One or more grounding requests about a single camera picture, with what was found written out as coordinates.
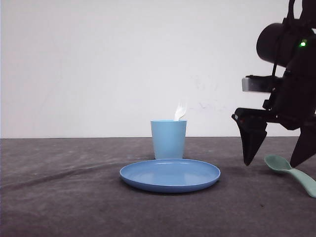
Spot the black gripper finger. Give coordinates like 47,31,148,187
290,123,316,167
237,120,267,166

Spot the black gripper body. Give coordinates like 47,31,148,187
232,53,316,130

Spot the mint green plastic spoon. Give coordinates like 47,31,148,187
264,155,316,198

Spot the white plastic fork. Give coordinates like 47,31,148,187
174,102,187,121

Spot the light blue plastic cup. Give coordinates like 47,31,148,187
151,119,187,159

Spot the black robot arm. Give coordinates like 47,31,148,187
232,0,316,167

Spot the blue plastic plate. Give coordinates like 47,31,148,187
119,159,221,193

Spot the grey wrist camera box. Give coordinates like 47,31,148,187
241,75,276,93

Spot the black cable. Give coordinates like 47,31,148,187
271,0,297,77

